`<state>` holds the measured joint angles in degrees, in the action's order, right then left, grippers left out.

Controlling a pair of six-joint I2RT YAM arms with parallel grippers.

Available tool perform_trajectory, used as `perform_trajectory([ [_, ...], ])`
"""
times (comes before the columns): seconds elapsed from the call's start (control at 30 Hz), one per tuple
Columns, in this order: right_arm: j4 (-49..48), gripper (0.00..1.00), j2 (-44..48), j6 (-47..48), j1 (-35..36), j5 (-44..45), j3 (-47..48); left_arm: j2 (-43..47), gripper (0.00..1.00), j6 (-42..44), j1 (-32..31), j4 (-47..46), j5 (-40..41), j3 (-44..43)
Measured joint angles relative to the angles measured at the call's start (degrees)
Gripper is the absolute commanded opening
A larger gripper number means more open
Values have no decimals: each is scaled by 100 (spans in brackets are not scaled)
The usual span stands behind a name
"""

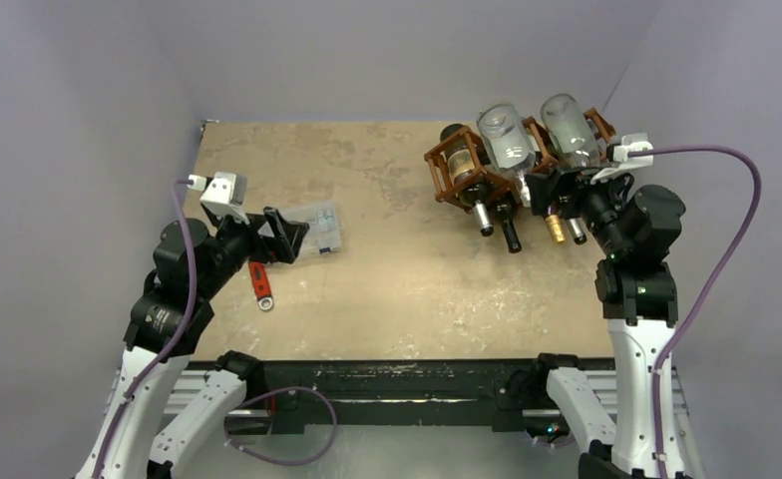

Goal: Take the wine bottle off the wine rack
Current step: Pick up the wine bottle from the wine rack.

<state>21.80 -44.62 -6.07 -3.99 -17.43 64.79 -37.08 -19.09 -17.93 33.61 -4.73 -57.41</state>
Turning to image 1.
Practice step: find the dark bottle black cap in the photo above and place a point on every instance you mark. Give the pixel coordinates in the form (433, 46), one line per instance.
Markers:
(505, 209)

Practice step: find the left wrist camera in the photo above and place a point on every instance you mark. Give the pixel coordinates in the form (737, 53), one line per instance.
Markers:
(221, 196)

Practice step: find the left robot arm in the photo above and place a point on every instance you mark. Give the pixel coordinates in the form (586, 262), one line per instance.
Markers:
(194, 260)

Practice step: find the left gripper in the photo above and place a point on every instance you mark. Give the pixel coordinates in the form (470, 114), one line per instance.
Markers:
(283, 244)

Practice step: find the green bottle silver neck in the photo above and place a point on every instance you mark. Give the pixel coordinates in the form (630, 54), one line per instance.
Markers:
(576, 230)

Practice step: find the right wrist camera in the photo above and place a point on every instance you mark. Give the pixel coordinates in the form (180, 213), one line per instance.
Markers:
(627, 153)

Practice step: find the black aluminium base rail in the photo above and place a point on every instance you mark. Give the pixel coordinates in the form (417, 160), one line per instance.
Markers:
(504, 395)

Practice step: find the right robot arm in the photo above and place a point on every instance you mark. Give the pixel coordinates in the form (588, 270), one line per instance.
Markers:
(637, 292)

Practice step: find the clear plastic screw box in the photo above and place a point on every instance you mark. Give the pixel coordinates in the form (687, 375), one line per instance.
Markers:
(324, 235)

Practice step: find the clear glass bottle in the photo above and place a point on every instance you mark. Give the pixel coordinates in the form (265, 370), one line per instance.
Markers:
(508, 145)
(570, 132)

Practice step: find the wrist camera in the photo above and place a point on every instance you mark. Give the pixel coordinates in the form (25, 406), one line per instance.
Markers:
(221, 196)
(627, 153)

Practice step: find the red wine bottle gold cap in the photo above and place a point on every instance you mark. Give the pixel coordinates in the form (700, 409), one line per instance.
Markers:
(554, 225)

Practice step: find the red adjustable wrench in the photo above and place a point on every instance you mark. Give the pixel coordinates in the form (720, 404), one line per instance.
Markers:
(261, 286)

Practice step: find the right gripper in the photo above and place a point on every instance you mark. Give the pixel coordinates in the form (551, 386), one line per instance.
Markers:
(564, 196)

